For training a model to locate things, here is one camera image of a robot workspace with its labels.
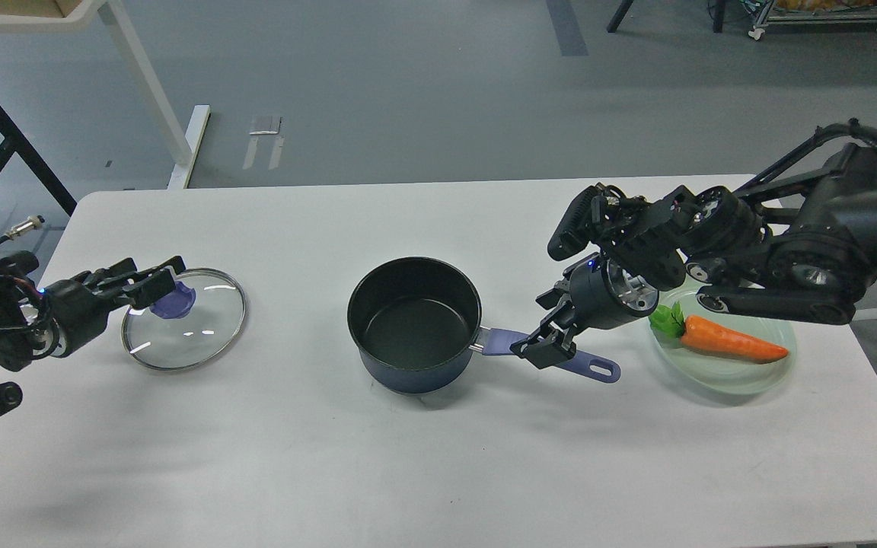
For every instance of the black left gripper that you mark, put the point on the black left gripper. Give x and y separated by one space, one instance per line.
80 315

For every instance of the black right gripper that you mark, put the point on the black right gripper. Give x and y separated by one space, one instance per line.
599 294

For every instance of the glass lid with blue knob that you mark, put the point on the glass lid with blue knob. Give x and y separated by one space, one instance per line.
196 322

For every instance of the blue saucepan with handle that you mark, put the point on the blue saucepan with handle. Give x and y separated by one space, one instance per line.
417 322

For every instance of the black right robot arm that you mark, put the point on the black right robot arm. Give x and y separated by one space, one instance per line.
796 242

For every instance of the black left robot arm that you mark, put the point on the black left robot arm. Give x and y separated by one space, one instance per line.
26 328

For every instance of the orange toy carrot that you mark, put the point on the orange toy carrot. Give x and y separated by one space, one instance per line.
703 335

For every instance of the pale green plate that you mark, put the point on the pale green plate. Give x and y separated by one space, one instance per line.
721 372

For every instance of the black furniture leg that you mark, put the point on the black furniture leg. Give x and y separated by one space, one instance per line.
618 16

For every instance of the metal wheeled cart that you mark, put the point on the metal wheeled cart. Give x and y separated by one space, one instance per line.
765 14

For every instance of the white table frame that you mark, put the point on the white table frame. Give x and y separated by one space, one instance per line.
70 16

